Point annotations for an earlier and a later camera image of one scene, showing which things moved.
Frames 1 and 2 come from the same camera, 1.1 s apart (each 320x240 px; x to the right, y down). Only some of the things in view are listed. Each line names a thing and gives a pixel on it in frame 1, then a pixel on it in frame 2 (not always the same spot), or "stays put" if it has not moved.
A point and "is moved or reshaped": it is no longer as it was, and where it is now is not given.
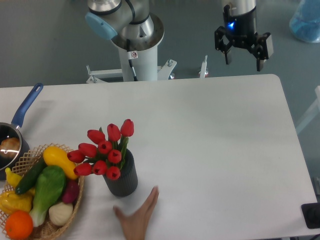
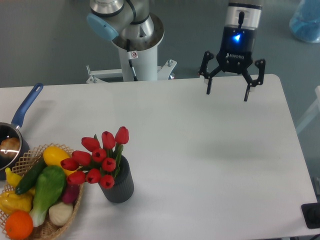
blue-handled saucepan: x=13 y=145 stays put
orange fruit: x=19 y=225 stays put
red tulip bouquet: x=105 y=152 is moved or reshaped
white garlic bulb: x=60 y=213 stays put
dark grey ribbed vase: x=127 y=183 is moved or reshaped
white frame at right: x=312 y=113 stays put
